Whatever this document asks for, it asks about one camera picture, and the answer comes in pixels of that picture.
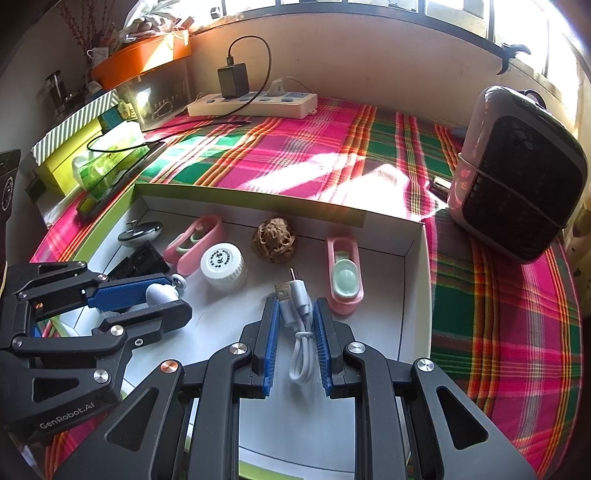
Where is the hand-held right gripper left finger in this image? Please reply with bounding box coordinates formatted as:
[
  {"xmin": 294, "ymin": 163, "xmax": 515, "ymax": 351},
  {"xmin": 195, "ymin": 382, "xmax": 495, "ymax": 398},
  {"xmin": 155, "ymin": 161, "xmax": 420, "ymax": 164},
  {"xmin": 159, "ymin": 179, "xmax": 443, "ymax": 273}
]
[{"xmin": 53, "ymin": 298, "xmax": 281, "ymax": 480}]

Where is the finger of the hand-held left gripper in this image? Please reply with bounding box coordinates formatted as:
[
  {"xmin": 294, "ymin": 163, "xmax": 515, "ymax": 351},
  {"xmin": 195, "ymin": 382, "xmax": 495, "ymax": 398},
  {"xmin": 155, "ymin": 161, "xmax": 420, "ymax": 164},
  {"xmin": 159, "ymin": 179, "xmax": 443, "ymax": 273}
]
[
  {"xmin": 4, "ymin": 261, "xmax": 174, "ymax": 324},
  {"xmin": 9, "ymin": 299, "xmax": 193, "ymax": 408}
]

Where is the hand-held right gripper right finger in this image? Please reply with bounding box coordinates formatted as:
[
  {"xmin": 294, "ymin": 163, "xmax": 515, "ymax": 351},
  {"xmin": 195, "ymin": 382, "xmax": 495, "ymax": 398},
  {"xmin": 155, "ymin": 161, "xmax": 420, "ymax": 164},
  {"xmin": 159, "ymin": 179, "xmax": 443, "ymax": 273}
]
[{"xmin": 313, "ymin": 298, "xmax": 539, "ymax": 480}]

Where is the grey foam ball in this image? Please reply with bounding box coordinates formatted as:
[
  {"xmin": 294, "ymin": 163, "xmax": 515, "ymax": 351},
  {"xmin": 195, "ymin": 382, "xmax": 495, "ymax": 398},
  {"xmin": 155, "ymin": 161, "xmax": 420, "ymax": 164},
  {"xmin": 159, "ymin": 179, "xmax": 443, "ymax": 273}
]
[{"xmin": 146, "ymin": 284, "xmax": 178, "ymax": 305}]

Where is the black rectangular device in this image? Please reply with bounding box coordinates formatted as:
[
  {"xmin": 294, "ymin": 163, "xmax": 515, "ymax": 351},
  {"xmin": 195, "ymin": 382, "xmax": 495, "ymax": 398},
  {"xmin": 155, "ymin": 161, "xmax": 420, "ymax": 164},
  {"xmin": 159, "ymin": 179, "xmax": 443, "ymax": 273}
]
[{"xmin": 111, "ymin": 242, "xmax": 171, "ymax": 280}]

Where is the green cardboard box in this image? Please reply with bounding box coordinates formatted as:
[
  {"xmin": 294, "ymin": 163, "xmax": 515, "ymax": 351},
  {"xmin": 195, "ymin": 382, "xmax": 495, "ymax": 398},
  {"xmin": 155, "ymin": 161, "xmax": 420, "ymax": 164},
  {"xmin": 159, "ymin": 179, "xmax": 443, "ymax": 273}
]
[{"xmin": 44, "ymin": 183, "xmax": 437, "ymax": 480}]

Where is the pink clip with white hook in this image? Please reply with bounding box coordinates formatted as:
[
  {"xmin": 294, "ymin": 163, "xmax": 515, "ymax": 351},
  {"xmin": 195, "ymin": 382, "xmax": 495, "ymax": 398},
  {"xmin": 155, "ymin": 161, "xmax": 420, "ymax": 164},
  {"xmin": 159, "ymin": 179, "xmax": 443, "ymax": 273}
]
[{"xmin": 163, "ymin": 215, "xmax": 223, "ymax": 275}]

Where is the white usb cable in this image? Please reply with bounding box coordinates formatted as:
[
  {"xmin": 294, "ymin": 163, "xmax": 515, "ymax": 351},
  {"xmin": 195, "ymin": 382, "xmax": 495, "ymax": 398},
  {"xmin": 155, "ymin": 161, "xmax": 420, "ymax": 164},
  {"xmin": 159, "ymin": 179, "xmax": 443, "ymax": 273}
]
[{"xmin": 274, "ymin": 268, "xmax": 319, "ymax": 384}]

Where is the white plastic bottle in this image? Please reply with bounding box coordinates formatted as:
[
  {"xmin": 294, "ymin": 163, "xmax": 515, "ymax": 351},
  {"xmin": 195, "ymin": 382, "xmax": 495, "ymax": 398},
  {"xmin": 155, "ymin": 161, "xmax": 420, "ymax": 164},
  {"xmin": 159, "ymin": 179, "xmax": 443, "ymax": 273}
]
[{"xmin": 199, "ymin": 243, "xmax": 247, "ymax": 291}]

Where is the pink clip with mint pad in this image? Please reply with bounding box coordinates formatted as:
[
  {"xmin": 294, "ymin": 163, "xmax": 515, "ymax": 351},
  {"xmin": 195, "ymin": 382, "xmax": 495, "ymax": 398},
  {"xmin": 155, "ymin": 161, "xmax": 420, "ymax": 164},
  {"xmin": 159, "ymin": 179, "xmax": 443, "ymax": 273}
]
[{"xmin": 325, "ymin": 236, "xmax": 366, "ymax": 317}]

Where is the black smartphone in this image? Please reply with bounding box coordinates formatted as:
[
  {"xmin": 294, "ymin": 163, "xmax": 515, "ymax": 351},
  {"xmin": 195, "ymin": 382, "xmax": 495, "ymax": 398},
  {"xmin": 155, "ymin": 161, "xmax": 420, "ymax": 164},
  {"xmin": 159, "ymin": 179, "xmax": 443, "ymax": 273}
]
[{"xmin": 76, "ymin": 141, "xmax": 167, "ymax": 217}]

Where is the brown walnut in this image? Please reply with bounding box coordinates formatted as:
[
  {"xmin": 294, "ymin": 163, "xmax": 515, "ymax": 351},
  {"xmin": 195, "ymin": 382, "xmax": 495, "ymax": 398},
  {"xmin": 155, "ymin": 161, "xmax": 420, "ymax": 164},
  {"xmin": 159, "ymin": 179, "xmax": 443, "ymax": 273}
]
[{"xmin": 252, "ymin": 218, "xmax": 295, "ymax": 264}]

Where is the green tissue pack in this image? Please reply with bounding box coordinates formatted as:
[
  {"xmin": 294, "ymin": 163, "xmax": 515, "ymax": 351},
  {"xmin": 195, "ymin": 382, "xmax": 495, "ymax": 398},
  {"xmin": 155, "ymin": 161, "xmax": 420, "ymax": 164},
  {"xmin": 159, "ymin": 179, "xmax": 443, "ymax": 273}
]
[{"xmin": 72, "ymin": 121, "xmax": 148, "ymax": 192}]

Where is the yellow-green box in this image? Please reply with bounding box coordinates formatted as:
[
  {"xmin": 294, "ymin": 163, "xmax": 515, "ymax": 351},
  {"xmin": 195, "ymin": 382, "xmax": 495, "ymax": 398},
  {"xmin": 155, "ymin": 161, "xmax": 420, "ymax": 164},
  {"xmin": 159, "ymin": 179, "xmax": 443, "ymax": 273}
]
[{"xmin": 34, "ymin": 117, "xmax": 105, "ymax": 195}]

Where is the striped box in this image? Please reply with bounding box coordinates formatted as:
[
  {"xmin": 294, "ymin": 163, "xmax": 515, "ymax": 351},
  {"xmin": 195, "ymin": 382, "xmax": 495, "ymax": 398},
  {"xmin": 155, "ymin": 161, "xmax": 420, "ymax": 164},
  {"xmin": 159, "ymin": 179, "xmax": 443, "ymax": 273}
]
[{"xmin": 30, "ymin": 89, "xmax": 120, "ymax": 164}]

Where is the plaid tablecloth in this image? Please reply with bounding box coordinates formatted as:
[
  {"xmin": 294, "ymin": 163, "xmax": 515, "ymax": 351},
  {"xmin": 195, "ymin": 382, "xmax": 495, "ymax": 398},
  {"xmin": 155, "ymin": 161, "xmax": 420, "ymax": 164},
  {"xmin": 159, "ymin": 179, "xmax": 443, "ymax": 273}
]
[{"xmin": 30, "ymin": 95, "xmax": 585, "ymax": 480}]

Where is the glass jar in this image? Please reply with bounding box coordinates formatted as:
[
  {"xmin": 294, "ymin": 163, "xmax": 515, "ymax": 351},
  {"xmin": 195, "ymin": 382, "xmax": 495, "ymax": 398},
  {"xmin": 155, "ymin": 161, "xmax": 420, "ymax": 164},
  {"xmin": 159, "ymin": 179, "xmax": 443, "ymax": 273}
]
[{"xmin": 44, "ymin": 69, "xmax": 65, "ymax": 116}]

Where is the white power strip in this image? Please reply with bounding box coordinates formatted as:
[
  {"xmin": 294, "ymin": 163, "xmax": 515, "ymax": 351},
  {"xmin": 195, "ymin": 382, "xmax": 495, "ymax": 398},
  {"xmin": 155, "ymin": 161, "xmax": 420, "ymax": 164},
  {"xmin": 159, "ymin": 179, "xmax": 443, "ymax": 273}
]
[{"xmin": 187, "ymin": 90, "xmax": 319, "ymax": 120}]

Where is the orange storage box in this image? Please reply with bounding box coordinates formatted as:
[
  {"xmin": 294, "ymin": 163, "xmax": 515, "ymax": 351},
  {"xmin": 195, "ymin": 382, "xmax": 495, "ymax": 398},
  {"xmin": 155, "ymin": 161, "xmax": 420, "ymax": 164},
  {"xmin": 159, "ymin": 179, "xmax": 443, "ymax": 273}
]
[{"xmin": 90, "ymin": 34, "xmax": 192, "ymax": 90}]

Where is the black charger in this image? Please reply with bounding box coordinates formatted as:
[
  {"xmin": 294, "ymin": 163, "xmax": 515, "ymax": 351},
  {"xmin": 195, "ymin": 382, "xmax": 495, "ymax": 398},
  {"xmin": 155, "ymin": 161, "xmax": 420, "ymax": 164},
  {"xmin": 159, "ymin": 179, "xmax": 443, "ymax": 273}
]
[{"xmin": 218, "ymin": 55, "xmax": 251, "ymax": 99}]

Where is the white plug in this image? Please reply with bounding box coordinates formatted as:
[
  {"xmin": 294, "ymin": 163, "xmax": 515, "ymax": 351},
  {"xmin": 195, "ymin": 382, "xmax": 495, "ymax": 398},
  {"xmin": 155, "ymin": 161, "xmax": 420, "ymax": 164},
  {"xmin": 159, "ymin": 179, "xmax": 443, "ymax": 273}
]
[{"xmin": 269, "ymin": 76, "xmax": 301, "ymax": 100}]

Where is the small grey fan heater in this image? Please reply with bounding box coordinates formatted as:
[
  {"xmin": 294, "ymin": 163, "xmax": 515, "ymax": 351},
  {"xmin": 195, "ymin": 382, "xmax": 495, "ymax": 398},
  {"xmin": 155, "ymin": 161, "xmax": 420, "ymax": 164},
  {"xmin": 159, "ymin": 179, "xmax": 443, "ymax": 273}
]
[{"xmin": 445, "ymin": 84, "xmax": 589, "ymax": 264}]

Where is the black window hook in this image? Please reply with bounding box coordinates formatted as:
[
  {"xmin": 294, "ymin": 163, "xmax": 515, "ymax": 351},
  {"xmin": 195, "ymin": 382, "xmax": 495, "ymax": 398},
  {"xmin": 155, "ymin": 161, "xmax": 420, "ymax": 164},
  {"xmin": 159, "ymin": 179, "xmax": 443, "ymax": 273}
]
[{"xmin": 496, "ymin": 42, "xmax": 532, "ymax": 75}]

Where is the black charging cable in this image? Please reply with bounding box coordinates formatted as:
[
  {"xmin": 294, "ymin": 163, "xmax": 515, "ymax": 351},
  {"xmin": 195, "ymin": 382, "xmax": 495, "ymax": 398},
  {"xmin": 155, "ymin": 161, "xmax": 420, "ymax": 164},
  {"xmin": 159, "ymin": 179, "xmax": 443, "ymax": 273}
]
[{"xmin": 87, "ymin": 36, "xmax": 273, "ymax": 153}]

